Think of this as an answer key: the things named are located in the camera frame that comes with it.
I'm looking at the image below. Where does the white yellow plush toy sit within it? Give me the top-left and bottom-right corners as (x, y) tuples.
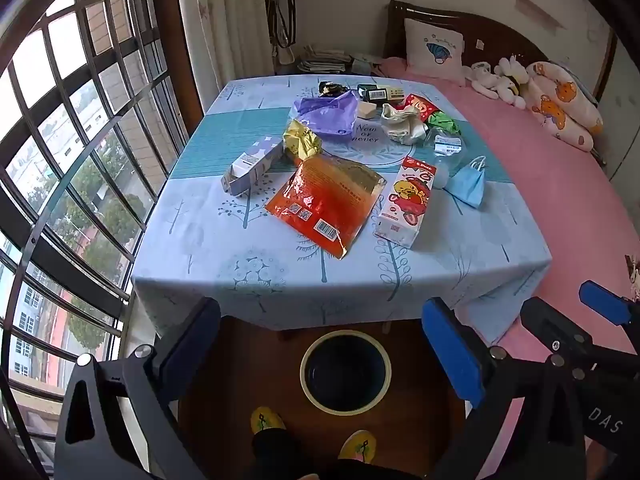
(495, 55), (531, 108)

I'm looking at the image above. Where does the purple plastic bag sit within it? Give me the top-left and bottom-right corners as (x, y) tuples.
(292, 91), (361, 138)

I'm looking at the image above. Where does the red paper box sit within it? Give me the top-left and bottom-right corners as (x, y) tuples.
(402, 93), (438, 123)

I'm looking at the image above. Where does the white plastic bag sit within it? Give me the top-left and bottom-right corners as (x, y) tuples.
(381, 103), (430, 146)

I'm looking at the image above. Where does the green and cream box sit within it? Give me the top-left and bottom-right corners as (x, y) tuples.
(357, 82), (407, 107)

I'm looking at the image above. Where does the stack of books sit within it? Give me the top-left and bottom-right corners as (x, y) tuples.
(297, 45), (353, 75)

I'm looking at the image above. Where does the small red patterned cloth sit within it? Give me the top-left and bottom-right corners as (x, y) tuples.
(625, 255), (640, 301)

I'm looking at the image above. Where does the cream curtain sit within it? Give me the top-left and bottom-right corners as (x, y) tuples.
(175, 0), (276, 111)

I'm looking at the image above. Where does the black yellow wrapper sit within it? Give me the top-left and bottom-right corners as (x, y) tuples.
(318, 80), (353, 98)

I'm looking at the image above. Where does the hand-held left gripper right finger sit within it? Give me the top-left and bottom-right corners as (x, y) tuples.
(421, 297), (587, 480)

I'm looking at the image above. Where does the blue face mask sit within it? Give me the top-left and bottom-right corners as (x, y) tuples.
(444, 156), (488, 208)

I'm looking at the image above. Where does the clear plastic bottle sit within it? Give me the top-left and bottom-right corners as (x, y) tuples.
(425, 130), (468, 191)

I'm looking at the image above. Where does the orange foil snack bag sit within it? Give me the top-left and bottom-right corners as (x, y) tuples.
(264, 154), (388, 260)

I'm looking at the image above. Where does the white tote bag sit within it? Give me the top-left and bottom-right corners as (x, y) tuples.
(274, 42), (301, 66)

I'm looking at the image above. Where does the gold foil wrapper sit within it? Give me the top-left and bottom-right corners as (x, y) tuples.
(282, 120), (323, 163)

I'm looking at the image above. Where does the yellow slipper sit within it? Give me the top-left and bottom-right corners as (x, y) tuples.
(250, 406), (287, 433)
(338, 430), (377, 461)

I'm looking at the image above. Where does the tree print tablecloth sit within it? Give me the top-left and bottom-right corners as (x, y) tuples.
(131, 74), (553, 346)

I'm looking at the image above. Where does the bear print bolster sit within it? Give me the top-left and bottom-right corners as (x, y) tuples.
(525, 61), (604, 151)

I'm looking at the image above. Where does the pale wall shelf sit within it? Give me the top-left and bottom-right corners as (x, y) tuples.
(516, 0), (566, 28)

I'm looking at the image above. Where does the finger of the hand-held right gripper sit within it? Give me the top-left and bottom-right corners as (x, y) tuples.
(520, 296), (598, 361)
(579, 281), (640, 328)

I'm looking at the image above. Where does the pink bed blanket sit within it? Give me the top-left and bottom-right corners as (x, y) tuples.
(372, 56), (640, 480)

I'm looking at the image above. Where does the green paper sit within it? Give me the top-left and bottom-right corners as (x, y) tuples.
(426, 111), (461, 136)

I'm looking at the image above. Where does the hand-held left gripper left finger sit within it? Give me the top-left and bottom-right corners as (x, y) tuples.
(54, 297), (222, 480)

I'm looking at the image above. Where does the round trash bin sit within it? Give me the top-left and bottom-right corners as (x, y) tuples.
(300, 330), (392, 417)

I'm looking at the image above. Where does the purple white carton box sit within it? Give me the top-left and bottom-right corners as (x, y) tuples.
(221, 137), (288, 196)

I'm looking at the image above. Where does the pale wardrobe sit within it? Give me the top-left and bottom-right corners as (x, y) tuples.
(597, 35), (640, 181)

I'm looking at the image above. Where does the white embroidered pillow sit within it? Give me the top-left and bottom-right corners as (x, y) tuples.
(404, 17), (467, 83)

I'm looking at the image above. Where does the red white milk carton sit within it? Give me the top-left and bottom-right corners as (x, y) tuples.
(374, 156), (439, 249)

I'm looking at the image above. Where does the window with metal grille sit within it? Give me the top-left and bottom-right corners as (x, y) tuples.
(0, 0), (203, 480)

